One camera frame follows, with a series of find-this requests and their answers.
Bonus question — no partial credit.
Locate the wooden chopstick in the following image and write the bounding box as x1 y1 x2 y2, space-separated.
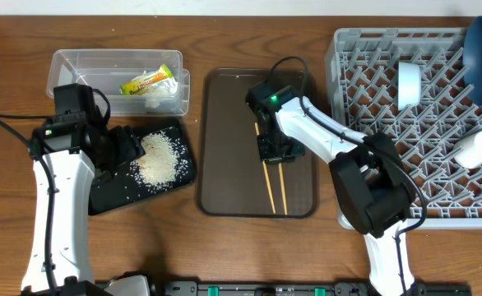
278 163 288 216
254 123 276 214

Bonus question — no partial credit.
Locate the rice pile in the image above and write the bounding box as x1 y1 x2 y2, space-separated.
130 131 191 193

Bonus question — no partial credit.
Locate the white napkin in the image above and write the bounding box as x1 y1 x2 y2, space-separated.
130 66 178 109

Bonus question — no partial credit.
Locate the yellow green snack wrapper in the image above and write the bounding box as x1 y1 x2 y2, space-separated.
120 64 178 95

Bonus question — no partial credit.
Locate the light blue bowl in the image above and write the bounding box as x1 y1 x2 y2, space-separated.
396 62 421 111

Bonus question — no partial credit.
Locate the pale green plastic cup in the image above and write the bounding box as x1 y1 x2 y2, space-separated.
453 131 482 169

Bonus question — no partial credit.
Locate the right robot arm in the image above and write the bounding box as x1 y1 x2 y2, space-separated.
245 81 416 295

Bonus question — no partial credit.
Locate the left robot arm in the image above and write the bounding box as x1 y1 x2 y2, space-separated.
21 83 145 295

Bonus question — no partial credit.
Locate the clear plastic waste bin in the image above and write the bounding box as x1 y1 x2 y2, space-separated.
46 49 190 117

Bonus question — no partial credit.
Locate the grey dishwasher rack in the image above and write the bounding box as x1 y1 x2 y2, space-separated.
325 28 482 229

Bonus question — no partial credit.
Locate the brown serving tray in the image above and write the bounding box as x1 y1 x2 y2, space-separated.
196 68 319 219

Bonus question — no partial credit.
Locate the black plastic tray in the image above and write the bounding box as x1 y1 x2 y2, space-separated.
88 118 196 215

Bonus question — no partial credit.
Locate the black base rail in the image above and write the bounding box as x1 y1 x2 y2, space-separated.
100 271 472 296

